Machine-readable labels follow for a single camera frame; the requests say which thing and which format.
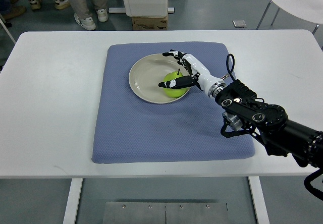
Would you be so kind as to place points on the beige round plate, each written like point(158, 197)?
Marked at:
point(149, 71)

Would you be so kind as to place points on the brown cardboard box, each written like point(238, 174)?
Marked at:
point(149, 23)

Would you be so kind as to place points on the blue textured mat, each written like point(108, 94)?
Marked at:
point(130, 129)

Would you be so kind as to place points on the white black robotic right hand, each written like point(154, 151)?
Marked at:
point(199, 75)

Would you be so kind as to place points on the person in blue jeans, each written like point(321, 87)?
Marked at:
point(9, 11)

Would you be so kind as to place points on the white table frame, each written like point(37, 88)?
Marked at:
point(254, 185)

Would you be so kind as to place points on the person in grey trousers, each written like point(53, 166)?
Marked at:
point(83, 16)

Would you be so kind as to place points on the metal floor plate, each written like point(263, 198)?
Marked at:
point(160, 212)

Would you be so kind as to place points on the white chair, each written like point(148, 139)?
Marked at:
point(308, 10)

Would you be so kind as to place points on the grey floor socket cover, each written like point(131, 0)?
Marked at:
point(239, 23)

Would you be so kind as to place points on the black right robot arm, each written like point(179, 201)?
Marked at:
point(245, 113)

